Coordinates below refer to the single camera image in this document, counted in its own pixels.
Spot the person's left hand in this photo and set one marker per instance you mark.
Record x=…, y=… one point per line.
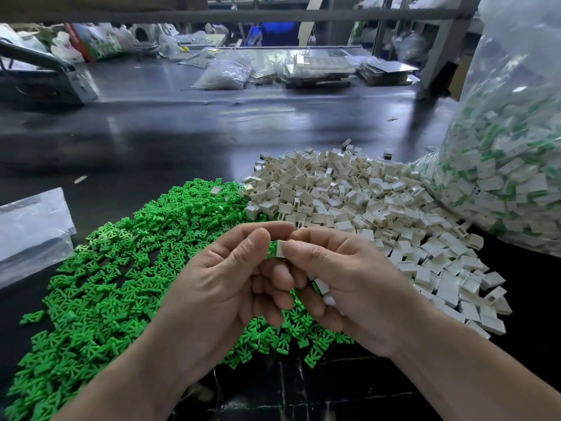
x=219, y=302

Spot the person's right hand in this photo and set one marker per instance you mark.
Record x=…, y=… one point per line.
x=364, y=289

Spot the small white plastic part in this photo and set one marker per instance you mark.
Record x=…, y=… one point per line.
x=322, y=289

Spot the green and white assembled part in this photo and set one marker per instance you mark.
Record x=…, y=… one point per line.
x=275, y=249

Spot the pile of white plastic caps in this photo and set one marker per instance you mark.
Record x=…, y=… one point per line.
x=377, y=193

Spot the pile of green plastic clips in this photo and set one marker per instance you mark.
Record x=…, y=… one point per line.
x=96, y=276

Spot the clear plastic bag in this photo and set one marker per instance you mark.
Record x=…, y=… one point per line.
x=513, y=162

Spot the person's left forearm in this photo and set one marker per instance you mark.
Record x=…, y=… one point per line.
x=110, y=394

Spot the small green plastic part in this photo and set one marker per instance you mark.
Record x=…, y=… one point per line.
x=31, y=316

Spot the small clear bag of parts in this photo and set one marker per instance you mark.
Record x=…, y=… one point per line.
x=223, y=74

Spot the stack of clear flat bags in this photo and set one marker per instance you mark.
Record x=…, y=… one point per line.
x=33, y=234

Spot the dark flat tray stack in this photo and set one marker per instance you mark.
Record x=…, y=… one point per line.
x=388, y=72

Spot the blue crate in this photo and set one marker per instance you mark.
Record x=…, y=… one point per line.
x=277, y=34

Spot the grey heat sealer machine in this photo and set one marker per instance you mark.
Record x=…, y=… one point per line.
x=45, y=80

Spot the grey metal horizontal bar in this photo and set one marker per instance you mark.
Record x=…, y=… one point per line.
x=263, y=15

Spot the grey metal slanted post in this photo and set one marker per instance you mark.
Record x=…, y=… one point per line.
x=449, y=41

